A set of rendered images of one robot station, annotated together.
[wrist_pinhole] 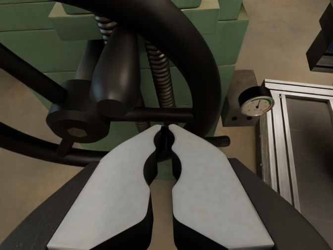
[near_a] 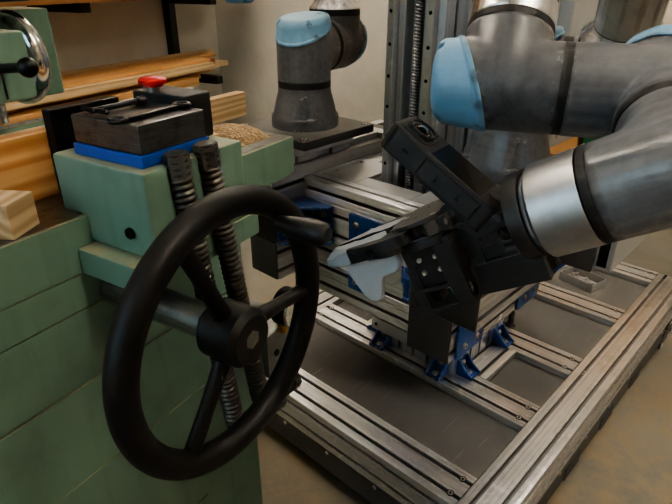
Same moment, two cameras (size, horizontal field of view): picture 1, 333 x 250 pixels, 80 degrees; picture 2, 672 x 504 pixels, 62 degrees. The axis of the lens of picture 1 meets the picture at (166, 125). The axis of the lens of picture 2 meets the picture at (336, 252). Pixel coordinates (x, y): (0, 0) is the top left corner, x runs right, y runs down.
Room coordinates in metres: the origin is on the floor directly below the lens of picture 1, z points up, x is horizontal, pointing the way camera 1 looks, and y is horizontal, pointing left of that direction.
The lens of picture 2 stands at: (-0.16, 0.45, 1.12)
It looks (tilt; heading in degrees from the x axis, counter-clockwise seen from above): 26 degrees down; 297
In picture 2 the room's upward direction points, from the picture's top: straight up
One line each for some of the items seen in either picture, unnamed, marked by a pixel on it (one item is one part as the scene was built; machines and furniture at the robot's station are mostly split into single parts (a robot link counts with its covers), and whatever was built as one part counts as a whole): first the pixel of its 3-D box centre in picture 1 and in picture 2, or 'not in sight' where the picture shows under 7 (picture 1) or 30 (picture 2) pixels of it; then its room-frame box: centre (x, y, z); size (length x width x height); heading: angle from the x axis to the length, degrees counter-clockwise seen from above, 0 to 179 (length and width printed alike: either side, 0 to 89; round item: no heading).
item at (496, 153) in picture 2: not in sight; (508, 142); (0.00, -0.51, 0.87); 0.15 x 0.15 x 0.10
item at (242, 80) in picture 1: (239, 98); (255, 334); (0.31, -0.19, 0.58); 0.12 x 0.08 x 0.08; 176
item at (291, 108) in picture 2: not in sight; (304, 101); (0.48, -0.65, 0.87); 0.15 x 0.15 x 0.10
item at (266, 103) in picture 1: (253, 102); (287, 311); (0.24, -0.18, 0.65); 0.06 x 0.04 x 0.08; 86
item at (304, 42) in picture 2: not in sight; (305, 46); (0.48, -0.66, 0.98); 0.13 x 0.12 x 0.14; 88
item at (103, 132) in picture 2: not in sight; (151, 119); (0.27, 0.01, 0.99); 0.13 x 0.11 x 0.06; 86
